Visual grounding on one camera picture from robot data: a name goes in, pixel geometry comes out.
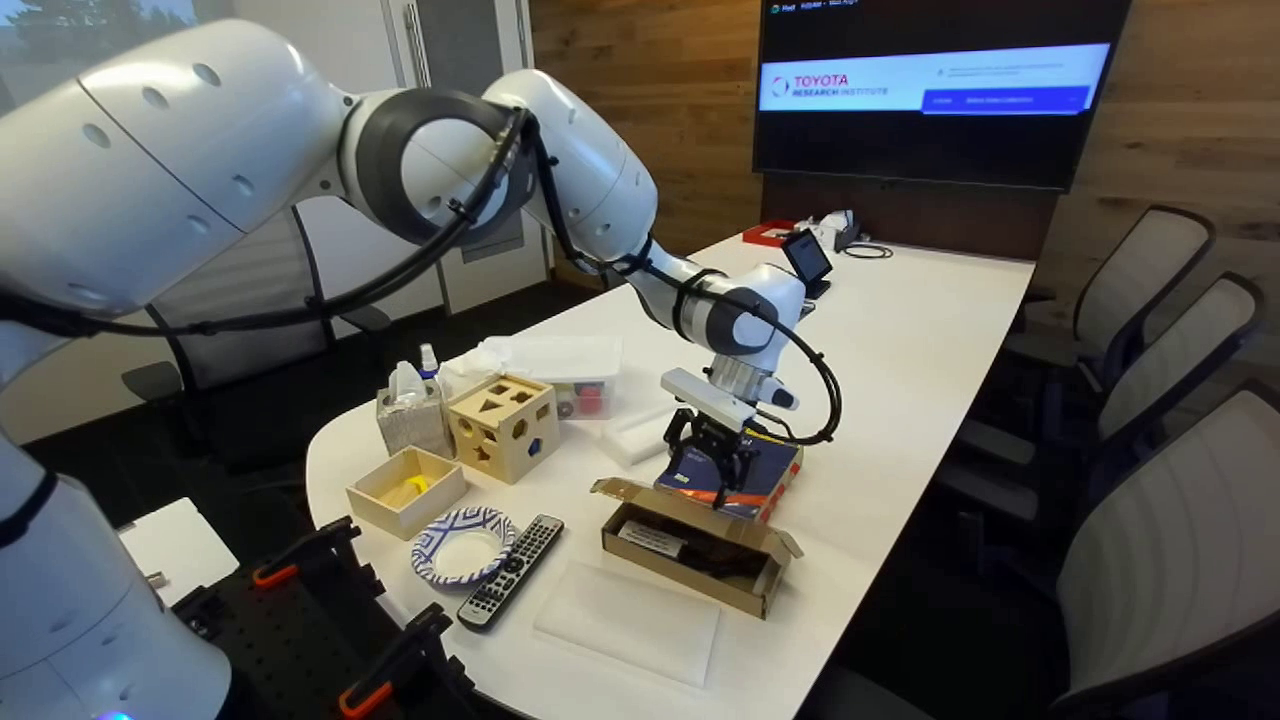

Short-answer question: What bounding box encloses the brown cardboard box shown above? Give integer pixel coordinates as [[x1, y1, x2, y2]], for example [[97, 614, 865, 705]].
[[587, 475, 810, 619]]

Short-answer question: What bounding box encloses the clear plastic container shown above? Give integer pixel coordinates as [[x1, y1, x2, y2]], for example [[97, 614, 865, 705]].
[[371, 357, 458, 460]]

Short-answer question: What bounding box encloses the wooden shape sorter cube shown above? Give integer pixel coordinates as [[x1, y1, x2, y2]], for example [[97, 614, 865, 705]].
[[441, 370, 561, 484]]

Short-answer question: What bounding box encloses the grey mesh office chair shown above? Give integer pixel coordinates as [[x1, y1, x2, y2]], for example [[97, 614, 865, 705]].
[[1045, 385, 1280, 720], [1024, 205, 1216, 393], [958, 273, 1266, 535]]

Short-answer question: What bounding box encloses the blue white patterned bowl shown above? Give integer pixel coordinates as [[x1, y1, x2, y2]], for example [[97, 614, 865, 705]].
[[407, 504, 521, 590]]

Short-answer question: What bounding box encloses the black remote control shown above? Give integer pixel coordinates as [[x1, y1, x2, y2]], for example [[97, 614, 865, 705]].
[[458, 511, 569, 631]]

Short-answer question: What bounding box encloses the white paper sheet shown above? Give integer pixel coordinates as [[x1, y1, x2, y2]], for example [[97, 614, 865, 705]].
[[118, 497, 244, 611]]

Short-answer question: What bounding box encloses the grey office chair with armrest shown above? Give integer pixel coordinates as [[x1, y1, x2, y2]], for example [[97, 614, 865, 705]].
[[124, 197, 452, 444]]

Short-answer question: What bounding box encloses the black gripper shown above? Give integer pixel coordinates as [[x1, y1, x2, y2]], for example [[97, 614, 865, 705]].
[[660, 399, 762, 521]]

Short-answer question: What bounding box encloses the black item inside box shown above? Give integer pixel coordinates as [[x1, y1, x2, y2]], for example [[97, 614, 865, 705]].
[[660, 533, 754, 581]]

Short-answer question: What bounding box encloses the wall mounted tv screen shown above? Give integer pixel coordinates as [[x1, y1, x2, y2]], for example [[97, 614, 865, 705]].
[[754, 0, 1135, 191]]

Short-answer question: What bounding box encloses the shallow wooden tray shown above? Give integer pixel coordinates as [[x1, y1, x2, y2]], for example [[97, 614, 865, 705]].
[[345, 444, 472, 540]]

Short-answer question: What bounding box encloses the blue spray bottle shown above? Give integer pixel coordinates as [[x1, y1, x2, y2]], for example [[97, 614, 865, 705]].
[[413, 339, 448, 407]]

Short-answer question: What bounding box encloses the black tablet on stand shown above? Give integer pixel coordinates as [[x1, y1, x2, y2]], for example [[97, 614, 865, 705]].
[[781, 227, 841, 296]]

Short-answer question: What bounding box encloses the red tray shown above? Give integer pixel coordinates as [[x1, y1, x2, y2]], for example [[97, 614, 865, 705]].
[[740, 215, 804, 252]]

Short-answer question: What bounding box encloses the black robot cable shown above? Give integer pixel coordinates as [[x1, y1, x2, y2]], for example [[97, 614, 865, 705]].
[[0, 102, 850, 453]]

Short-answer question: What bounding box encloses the blue book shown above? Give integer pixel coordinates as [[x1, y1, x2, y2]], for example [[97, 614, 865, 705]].
[[651, 436, 804, 522]]

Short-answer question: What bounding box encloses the black clamp with orange handle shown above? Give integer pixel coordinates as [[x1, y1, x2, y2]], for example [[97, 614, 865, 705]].
[[333, 598, 462, 720], [174, 515, 370, 631]]

